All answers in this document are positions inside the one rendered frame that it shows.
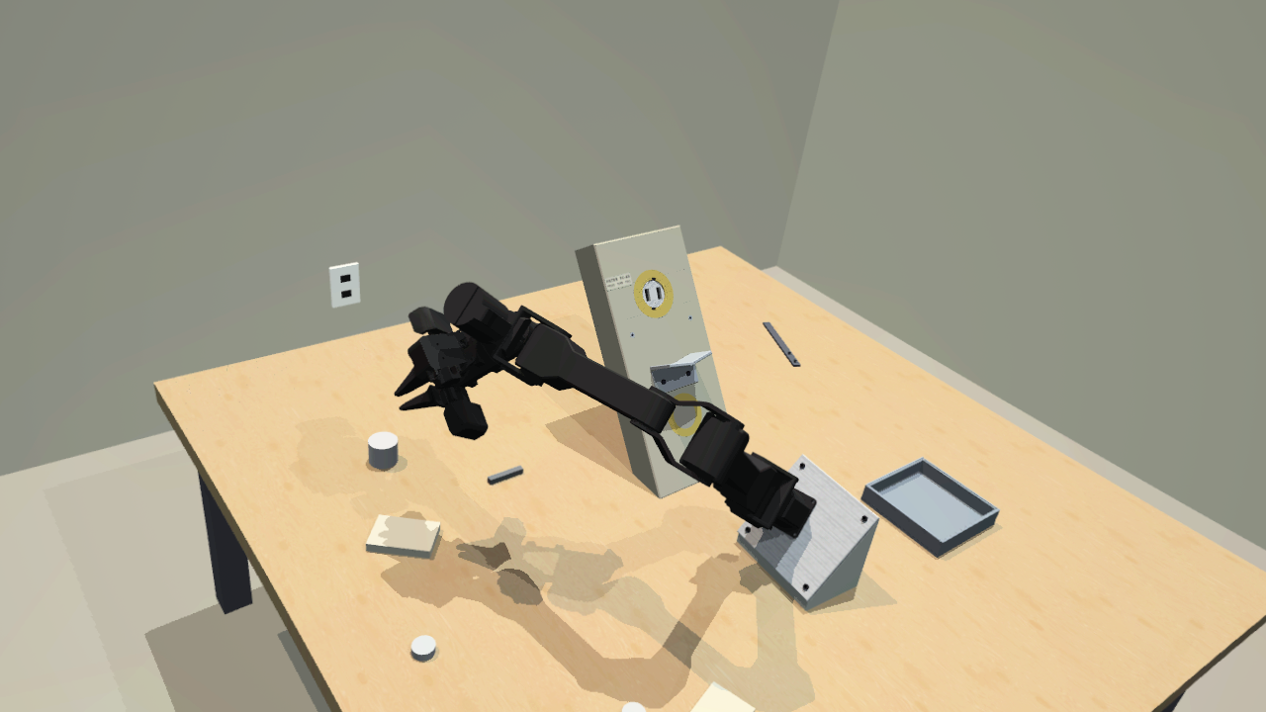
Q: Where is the dark grey rectangular bar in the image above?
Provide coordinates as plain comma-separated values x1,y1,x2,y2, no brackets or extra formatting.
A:
487,465,524,486

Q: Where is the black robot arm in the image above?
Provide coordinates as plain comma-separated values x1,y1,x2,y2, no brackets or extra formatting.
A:
406,283,817,538

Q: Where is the dark grey panel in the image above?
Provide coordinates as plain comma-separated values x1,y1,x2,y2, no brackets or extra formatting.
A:
575,226,727,498

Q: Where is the dark grey flat bar with two pins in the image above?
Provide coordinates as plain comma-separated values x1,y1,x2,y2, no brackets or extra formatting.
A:
763,322,801,367

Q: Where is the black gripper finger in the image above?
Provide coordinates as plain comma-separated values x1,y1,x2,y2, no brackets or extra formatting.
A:
394,367,430,397
399,385,446,410

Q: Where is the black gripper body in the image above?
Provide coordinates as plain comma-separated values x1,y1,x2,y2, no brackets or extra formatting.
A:
408,307,503,440

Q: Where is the cream rectangular block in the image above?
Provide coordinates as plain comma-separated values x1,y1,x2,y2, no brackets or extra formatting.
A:
690,682,756,712
366,514,441,559

